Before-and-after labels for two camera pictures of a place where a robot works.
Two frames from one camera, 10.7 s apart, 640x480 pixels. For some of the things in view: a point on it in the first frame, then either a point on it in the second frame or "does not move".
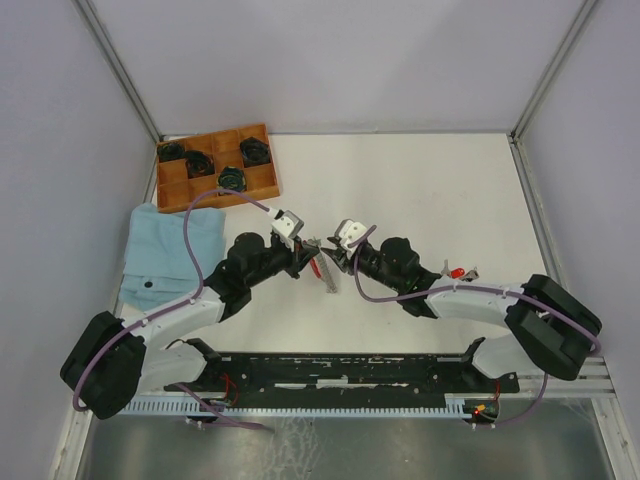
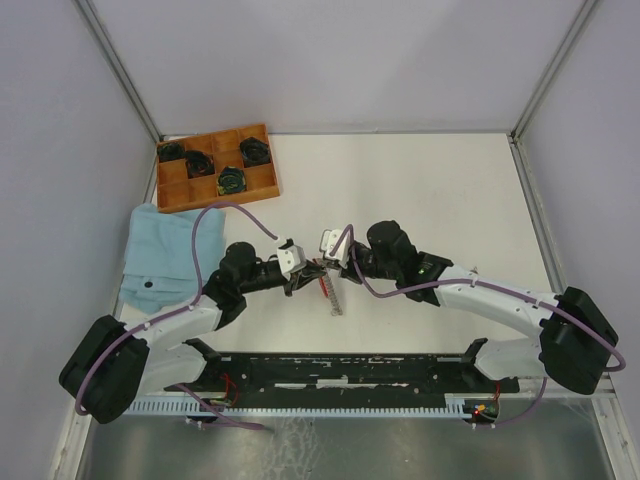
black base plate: x=345 y=376 does not move
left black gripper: x=298 y=256 to x=300 y=278
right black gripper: x=342 y=259 does not move
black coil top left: x=170 y=151 does not move
